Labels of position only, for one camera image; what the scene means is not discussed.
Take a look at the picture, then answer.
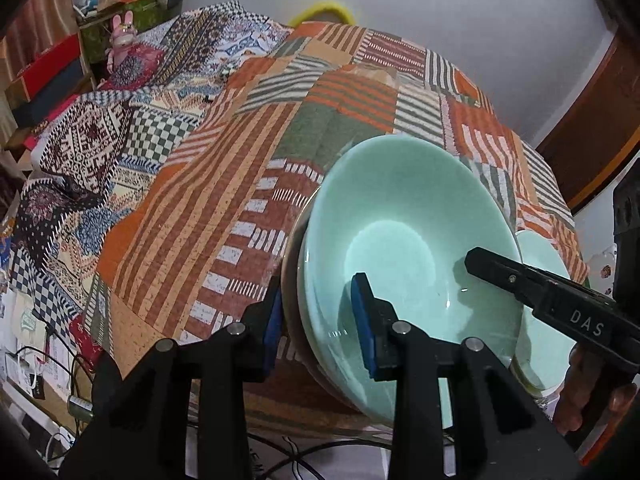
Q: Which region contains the striped patchwork tablecloth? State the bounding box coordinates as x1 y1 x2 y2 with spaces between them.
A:
82 20 591 441

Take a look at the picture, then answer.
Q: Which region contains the mint green plate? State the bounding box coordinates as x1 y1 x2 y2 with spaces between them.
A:
510 230 578 396

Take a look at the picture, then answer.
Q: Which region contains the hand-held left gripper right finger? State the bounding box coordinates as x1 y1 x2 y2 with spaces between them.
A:
350 272 583 480

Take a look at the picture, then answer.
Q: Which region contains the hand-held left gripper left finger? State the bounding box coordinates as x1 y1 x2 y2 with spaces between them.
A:
60 275 286 480

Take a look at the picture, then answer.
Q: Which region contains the dark wooden door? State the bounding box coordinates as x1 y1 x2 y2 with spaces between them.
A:
535 30 640 211

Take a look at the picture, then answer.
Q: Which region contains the patterned patchwork blanket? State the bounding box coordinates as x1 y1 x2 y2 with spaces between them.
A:
0 0 296 321

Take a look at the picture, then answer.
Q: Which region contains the red box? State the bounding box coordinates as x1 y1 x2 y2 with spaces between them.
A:
5 35 83 106

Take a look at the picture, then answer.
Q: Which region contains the yellow fuzzy hoop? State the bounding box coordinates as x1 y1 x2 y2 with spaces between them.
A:
289 0 357 26

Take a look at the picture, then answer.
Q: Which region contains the pink rabbit toy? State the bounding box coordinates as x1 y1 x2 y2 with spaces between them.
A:
102 10 138 68

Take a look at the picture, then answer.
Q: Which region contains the striped curtain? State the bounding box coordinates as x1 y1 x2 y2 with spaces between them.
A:
0 0 76 71

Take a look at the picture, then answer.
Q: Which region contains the pink bowl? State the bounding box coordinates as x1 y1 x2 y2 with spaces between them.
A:
280 180 396 428

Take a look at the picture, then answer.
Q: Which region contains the mint green bowl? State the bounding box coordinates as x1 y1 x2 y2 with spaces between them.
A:
297 135 526 428

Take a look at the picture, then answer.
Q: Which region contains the green box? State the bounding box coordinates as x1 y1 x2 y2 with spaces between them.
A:
80 0 168 56

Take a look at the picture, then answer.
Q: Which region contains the person's right hand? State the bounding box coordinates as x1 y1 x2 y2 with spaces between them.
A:
552 347 640 436

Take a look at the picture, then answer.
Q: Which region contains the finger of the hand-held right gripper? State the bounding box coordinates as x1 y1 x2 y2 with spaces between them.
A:
465 246 551 313

